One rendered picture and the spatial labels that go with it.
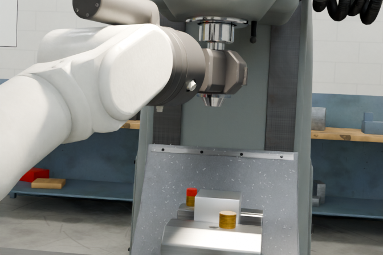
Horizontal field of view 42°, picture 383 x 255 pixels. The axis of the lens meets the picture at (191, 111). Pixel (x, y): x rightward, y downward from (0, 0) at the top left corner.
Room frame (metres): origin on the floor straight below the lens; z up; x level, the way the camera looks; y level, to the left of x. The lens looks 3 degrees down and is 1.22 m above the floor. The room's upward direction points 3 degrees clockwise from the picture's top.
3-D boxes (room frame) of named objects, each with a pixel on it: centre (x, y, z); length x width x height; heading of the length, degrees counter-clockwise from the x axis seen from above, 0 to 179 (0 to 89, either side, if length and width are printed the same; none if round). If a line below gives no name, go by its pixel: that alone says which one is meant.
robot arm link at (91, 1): (0.50, 0.08, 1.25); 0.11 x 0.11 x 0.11; 61
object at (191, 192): (0.73, -0.01, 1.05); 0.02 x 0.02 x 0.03
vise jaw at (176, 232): (0.62, -0.03, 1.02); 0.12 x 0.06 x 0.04; 81
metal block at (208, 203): (0.68, -0.04, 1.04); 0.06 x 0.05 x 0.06; 81
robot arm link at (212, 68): (0.60, 0.02, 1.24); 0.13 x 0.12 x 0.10; 61
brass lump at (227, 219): (0.63, -0.05, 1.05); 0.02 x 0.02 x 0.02
